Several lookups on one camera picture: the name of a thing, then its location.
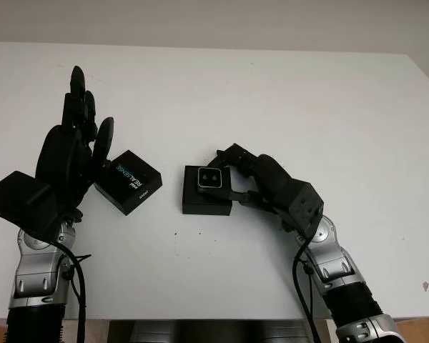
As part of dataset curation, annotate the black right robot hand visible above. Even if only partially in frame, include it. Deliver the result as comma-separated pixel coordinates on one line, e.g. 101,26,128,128
204,143,295,232

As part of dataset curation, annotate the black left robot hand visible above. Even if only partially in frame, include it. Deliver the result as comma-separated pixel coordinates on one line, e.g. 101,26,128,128
35,65,115,217

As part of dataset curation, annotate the small silver depth camera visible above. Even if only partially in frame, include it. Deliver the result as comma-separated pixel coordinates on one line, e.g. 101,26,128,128
195,166,223,192

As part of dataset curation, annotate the black box base with insert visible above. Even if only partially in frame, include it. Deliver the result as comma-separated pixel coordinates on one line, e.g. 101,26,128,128
181,164,233,216

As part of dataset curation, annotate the black RealSense box lid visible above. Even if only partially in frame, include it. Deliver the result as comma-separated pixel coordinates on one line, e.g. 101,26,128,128
92,150,164,217

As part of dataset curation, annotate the dark grey robot torso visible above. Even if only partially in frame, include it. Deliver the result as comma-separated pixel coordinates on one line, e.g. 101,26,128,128
109,320,326,343

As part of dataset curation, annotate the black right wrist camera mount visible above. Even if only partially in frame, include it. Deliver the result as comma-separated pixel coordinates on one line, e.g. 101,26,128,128
271,180,325,239

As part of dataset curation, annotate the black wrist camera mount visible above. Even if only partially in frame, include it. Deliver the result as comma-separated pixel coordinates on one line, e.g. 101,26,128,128
271,180,325,239
0,170,64,240

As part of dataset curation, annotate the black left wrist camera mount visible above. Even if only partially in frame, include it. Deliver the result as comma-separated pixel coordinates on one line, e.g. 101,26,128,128
0,170,64,240

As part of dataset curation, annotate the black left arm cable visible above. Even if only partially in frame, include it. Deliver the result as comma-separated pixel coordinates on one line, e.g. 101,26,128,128
51,239,92,343

